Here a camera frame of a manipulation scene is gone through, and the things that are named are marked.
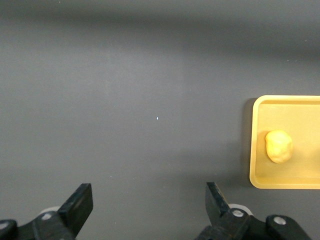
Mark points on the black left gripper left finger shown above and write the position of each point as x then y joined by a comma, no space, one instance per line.
75,212

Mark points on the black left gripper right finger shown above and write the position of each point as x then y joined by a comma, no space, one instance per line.
225,225

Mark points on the yellow potato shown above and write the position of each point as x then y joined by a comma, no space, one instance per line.
278,147

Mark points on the yellow plastic tray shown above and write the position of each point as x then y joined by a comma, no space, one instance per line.
300,120

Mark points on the dark grey table mat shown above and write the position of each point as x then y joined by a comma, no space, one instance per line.
125,87

